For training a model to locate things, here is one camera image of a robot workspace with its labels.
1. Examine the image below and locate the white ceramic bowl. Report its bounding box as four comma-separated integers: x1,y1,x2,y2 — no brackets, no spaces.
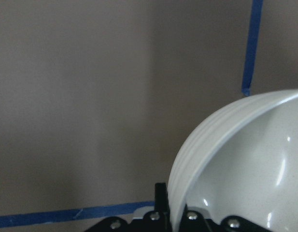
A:
168,89,298,232

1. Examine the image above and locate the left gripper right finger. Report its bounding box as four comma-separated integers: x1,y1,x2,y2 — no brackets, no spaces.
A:
180,206,269,232

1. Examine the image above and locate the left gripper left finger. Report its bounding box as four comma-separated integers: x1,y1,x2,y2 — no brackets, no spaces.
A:
87,183,171,232

